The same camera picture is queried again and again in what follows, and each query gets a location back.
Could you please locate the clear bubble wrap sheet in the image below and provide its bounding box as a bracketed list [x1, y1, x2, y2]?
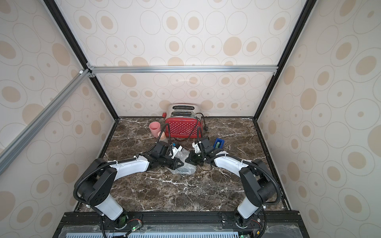
[169, 148, 196, 176]

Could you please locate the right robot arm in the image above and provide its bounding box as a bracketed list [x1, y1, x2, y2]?
[186, 137, 281, 227]

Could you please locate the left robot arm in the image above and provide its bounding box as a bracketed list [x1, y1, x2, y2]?
[73, 140, 184, 229]

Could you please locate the pink plastic cup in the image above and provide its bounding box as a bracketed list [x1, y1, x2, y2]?
[149, 122, 161, 138]

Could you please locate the red polka dot toaster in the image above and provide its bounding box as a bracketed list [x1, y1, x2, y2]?
[163, 103, 203, 139]

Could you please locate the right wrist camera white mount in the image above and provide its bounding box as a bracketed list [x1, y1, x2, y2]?
[192, 142, 201, 154]

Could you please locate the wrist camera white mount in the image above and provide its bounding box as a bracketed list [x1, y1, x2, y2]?
[171, 145, 183, 159]
[192, 142, 201, 154]

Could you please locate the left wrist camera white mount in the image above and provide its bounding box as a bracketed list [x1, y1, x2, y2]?
[171, 145, 183, 159]

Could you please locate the black toaster power cable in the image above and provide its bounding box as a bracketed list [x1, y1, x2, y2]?
[178, 112, 209, 141]

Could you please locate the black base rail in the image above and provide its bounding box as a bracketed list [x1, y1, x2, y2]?
[53, 211, 309, 238]

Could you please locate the horizontal aluminium frame bar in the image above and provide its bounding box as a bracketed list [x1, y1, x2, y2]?
[89, 65, 278, 73]

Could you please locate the diagonal aluminium frame bar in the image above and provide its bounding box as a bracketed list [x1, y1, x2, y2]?
[1, 69, 90, 173]

